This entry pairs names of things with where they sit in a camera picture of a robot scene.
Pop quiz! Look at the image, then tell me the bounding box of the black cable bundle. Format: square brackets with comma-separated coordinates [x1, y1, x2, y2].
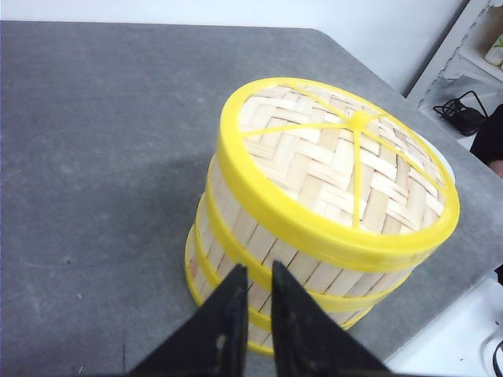
[432, 90, 490, 137]

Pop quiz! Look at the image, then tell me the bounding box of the front bamboo steamer basket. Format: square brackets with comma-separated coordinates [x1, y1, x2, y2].
[183, 225, 370, 357]

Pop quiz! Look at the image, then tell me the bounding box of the yellow rimmed steamer lid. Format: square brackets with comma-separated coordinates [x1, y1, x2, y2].
[216, 77, 461, 273]

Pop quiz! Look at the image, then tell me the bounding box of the white shelf unit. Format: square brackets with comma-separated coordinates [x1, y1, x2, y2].
[404, 0, 503, 119]

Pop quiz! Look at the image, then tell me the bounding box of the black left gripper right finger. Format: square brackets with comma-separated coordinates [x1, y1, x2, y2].
[271, 261, 391, 376]

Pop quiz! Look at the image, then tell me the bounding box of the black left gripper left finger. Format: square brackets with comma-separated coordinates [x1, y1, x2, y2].
[129, 265, 248, 376]

